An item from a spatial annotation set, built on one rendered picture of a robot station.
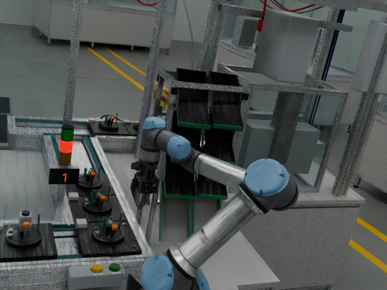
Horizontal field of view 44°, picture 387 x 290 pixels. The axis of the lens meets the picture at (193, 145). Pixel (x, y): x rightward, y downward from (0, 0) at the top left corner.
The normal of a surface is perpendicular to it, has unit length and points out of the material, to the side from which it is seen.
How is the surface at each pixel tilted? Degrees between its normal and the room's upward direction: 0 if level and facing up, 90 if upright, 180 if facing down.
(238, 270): 0
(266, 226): 90
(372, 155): 90
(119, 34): 90
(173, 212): 45
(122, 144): 90
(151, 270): 62
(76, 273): 0
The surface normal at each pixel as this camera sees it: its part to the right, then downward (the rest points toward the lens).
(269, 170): -0.34, -0.50
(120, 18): 0.48, 0.39
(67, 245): 0.18, -0.92
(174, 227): 0.26, -0.38
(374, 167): -0.86, 0.03
